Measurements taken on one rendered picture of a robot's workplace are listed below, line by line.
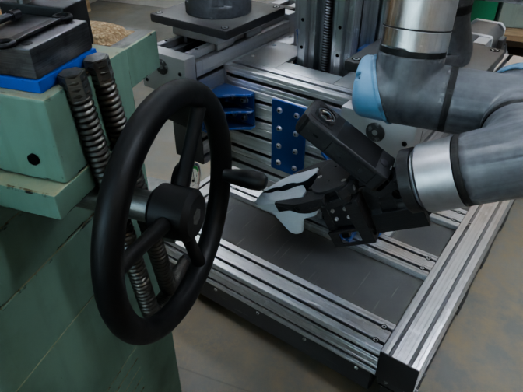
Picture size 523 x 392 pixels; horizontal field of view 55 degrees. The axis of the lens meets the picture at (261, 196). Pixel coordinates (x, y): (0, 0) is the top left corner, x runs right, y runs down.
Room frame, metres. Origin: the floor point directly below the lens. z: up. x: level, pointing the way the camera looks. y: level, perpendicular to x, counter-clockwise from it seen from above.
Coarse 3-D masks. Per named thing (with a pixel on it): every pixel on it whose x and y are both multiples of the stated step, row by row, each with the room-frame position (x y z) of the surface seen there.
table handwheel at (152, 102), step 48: (192, 96) 0.47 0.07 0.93; (144, 144) 0.38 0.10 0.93; (192, 144) 0.48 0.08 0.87; (96, 192) 0.45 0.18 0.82; (144, 192) 0.45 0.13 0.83; (192, 192) 0.43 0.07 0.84; (96, 240) 0.31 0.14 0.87; (144, 240) 0.37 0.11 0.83; (192, 240) 0.45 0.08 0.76; (96, 288) 0.30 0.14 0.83; (192, 288) 0.44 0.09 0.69; (144, 336) 0.32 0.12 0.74
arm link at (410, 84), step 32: (416, 0) 0.54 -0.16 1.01; (448, 0) 0.54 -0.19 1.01; (384, 32) 0.56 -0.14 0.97; (416, 32) 0.53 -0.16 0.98; (448, 32) 0.54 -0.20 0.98; (384, 64) 0.54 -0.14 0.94; (416, 64) 0.52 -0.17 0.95; (352, 96) 0.55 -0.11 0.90; (384, 96) 0.52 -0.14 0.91; (416, 96) 0.51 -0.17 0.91; (448, 96) 0.50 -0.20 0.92
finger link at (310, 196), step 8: (312, 192) 0.47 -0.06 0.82; (280, 200) 0.48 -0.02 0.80; (288, 200) 0.47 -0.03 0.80; (296, 200) 0.46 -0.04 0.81; (304, 200) 0.46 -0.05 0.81; (312, 200) 0.45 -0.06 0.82; (320, 200) 0.44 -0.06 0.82; (280, 208) 0.48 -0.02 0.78; (288, 208) 0.46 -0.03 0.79; (296, 208) 0.46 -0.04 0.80; (304, 208) 0.45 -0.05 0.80; (312, 208) 0.45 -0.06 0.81; (320, 208) 0.45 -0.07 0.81
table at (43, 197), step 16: (144, 32) 0.77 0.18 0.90; (128, 48) 0.71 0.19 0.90; (144, 48) 0.74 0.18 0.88; (128, 64) 0.70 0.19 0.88; (144, 64) 0.74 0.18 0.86; (0, 176) 0.42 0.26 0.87; (16, 176) 0.42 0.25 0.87; (80, 176) 0.42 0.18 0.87; (0, 192) 0.40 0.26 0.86; (16, 192) 0.40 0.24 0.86; (32, 192) 0.39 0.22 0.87; (48, 192) 0.39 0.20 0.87; (64, 192) 0.40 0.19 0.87; (80, 192) 0.42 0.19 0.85; (16, 208) 0.40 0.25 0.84; (32, 208) 0.39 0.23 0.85; (48, 208) 0.39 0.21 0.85; (64, 208) 0.39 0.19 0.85
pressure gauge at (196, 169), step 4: (196, 164) 0.73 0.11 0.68; (176, 168) 0.71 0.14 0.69; (196, 168) 0.74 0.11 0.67; (200, 168) 0.75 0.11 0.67; (176, 172) 0.71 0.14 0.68; (192, 172) 0.72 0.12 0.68; (196, 172) 0.74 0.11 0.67; (200, 172) 0.74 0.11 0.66; (172, 176) 0.70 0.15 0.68; (192, 176) 0.72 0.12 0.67; (196, 176) 0.73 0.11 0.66; (200, 176) 0.74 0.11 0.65; (172, 180) 0.70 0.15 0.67; (196, 180) 0.73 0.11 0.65; (200, 180) 0.74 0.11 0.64; (192, 184) 0.72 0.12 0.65; (196, 184) 0.73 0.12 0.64
